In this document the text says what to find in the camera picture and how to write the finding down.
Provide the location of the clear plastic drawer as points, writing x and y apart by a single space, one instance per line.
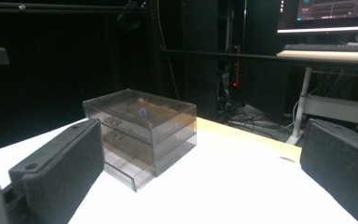
127 172

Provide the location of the clear plastic drawer organizer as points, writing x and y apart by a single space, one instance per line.
143 130

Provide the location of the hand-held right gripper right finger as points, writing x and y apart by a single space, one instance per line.
341 165

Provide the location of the black metal bar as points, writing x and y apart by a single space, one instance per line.
62 7

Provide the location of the computer monitor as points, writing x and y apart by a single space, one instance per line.
327 15

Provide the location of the red power strip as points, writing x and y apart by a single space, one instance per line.
236 65

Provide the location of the black keyboard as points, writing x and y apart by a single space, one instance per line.
326 47

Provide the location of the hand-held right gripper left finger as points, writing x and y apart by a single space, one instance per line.
59 174

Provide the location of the white desk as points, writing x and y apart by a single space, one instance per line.
326 62

